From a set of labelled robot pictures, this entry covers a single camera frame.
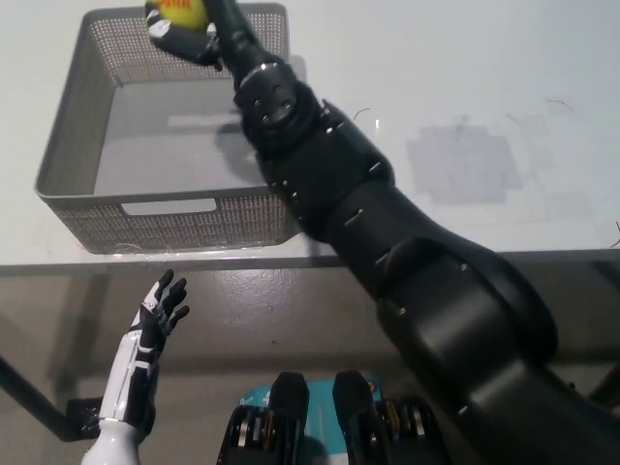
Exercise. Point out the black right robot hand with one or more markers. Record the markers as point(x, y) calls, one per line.
point(186, 41)

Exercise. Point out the white and black left hand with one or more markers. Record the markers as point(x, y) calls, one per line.
point(140, 339)

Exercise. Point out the yellow and orange tennis ball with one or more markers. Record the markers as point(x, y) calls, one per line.
point(181, 12)

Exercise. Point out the grey perforated plastic basket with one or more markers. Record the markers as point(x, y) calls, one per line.
point(194, 227)

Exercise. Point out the grey tape patch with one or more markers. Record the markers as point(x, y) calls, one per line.
point(460, 164)

